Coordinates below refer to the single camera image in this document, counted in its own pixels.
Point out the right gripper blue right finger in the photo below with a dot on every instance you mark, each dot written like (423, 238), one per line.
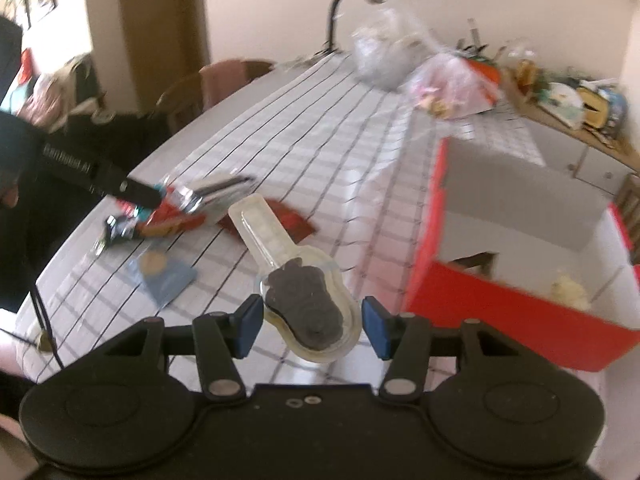
(403, 341)

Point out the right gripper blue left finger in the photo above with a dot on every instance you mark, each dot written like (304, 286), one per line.
(221, 338)

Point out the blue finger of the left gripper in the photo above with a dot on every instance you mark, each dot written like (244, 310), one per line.
(140, 194)

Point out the blue cookie snack packet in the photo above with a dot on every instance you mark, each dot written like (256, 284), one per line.
(161, 277)

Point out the clear tray with dark cookies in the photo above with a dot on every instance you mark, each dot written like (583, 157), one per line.
(304, 293)

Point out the clear plastic bag pink snacks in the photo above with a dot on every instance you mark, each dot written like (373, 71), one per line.
(446, 87)

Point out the person left hand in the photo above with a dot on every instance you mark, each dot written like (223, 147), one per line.
(9, 193)

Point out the teal wrapped candy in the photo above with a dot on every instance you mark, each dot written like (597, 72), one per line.
(120, 229)

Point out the black bag on chair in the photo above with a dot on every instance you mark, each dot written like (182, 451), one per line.
(123, 139)

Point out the sofa with clothes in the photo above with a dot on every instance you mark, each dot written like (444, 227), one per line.
(47, 100)

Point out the silver black snack packet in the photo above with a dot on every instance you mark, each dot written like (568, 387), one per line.
(198, 198)

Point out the wooden chair with pink cloth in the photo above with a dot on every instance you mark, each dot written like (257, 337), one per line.
(192, 95)

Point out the dark red foil snack bag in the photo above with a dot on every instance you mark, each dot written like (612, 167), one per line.
(297, 227)

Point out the pink cloth on chair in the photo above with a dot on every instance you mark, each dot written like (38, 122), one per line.
(220, 80)

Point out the black white checkered tablecloth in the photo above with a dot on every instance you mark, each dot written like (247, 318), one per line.
(354, 160)

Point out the red cardboard box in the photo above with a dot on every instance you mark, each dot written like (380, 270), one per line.
(499, 231)

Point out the brown wooden door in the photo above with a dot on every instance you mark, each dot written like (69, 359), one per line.
(165, 41)

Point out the orange box behind bags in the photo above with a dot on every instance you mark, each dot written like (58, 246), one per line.
(491, 78)

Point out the wooden sideboard cabinet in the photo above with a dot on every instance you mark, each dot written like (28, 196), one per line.
(576, 153)

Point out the tissue box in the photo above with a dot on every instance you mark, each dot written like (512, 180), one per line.
(564, 104)

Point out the clear plastic bag grey contents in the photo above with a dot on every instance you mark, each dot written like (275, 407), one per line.
(389, 46)

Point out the yellow container on sideboard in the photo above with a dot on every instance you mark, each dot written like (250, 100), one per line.
(596, 108)

